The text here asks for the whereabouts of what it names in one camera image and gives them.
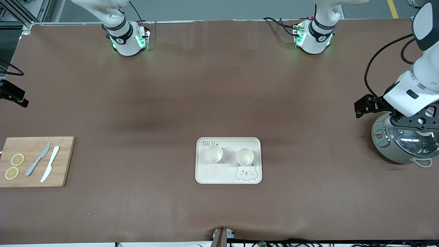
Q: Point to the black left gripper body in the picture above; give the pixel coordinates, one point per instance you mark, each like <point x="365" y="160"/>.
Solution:
<point x="373" y="104"/>

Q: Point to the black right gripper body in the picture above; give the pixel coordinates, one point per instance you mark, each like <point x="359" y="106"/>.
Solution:
<point x="10" y="92"/>

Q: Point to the white plastic cup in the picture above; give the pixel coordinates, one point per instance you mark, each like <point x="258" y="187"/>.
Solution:
<point x="245" y="156"/>
<point x="214" y="154"/>

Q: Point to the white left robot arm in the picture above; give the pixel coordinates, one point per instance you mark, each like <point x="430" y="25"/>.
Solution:
<point x="425" y="72"/>

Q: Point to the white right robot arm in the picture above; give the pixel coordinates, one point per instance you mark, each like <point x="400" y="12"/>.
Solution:
<point x="125" y="37"/>

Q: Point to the grey-green electric cooker pot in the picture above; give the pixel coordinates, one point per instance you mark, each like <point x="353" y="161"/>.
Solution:
<point x="387" y="151"/>

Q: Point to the glass cooker lid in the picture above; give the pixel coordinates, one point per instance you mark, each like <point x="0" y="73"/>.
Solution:
<point x="411" y="144"/>

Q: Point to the yellow lemon slice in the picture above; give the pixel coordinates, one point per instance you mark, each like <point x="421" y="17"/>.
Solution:
<point x="17" y="159"/>
<point x="12" y="173"/>

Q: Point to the grey plastic knife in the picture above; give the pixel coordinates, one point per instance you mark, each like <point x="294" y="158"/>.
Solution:
<point x="40" y="157"/>

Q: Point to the white plastic knife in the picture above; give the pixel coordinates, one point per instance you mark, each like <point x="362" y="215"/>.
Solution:
<point x="51" y="161"/>

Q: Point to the bamboo cutting board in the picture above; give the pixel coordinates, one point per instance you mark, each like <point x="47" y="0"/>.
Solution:
<point x="61" y="161"/>

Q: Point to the brown table cover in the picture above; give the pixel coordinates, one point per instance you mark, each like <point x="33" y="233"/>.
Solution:
<point x="219" y="85"/>

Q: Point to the cream tray with bear print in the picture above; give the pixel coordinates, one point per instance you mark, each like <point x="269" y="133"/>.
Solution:
<point x="219" y="173"/>

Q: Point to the aluminium frame profile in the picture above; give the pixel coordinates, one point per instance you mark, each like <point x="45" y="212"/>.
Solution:
<point x="41" y="10"/>

